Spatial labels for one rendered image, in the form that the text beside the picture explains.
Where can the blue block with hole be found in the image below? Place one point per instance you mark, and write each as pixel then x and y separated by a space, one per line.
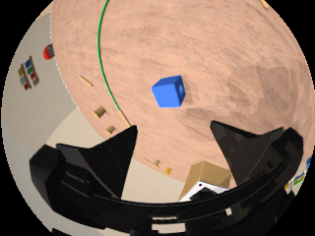
pixel 169 92

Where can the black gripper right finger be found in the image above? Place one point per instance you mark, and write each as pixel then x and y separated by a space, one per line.
pixel 242 150

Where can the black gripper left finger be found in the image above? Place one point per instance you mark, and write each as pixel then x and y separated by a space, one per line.
pixel 108 162

